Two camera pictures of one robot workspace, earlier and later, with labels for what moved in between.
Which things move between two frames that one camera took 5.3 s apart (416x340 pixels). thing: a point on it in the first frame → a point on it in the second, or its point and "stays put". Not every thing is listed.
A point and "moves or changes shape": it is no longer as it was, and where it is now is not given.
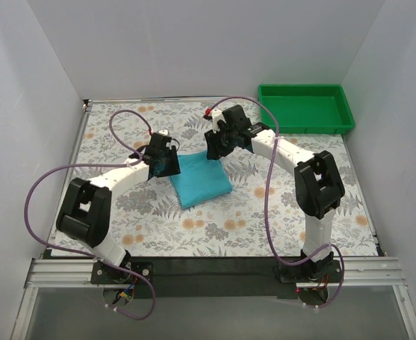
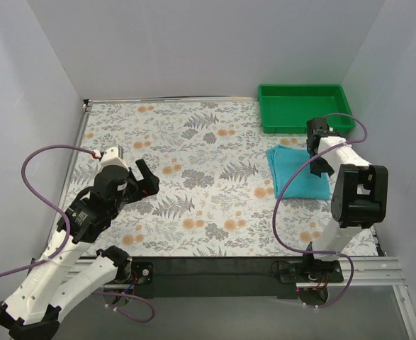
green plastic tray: [306, 109] stays put
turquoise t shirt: [200, 180] moves or changes shape
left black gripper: [170, 163] → [137, 185]
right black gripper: [214, 144] → [314, 142]
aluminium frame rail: [380, 272] stays put
